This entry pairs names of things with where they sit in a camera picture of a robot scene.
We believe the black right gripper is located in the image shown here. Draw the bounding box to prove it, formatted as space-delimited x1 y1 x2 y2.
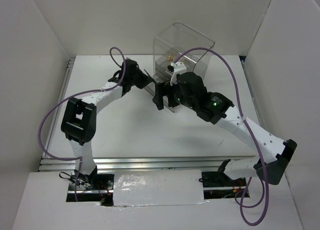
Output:
152 79 196 110

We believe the small gold cap bottle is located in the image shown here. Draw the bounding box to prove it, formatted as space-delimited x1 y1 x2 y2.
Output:
167 53 175 66

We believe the clear acrylic makeup organizer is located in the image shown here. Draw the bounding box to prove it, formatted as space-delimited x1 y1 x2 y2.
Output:
145 22 215 112

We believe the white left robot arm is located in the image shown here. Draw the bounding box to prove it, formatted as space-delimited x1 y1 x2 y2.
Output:
61 59 153 190

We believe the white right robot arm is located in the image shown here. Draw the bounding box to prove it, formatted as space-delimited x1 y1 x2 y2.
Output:
152 72 297 186

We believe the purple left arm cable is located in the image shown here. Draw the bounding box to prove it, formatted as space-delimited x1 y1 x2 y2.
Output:
38 46 127 202

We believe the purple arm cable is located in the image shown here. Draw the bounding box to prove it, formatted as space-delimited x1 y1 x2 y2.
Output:
167 47 269 227
38 46 127 202

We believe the aluminium frame rail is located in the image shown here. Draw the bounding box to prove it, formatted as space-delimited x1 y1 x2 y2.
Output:
37 154 266 171

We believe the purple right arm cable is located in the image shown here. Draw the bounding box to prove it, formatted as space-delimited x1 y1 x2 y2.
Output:
167 47 269 227

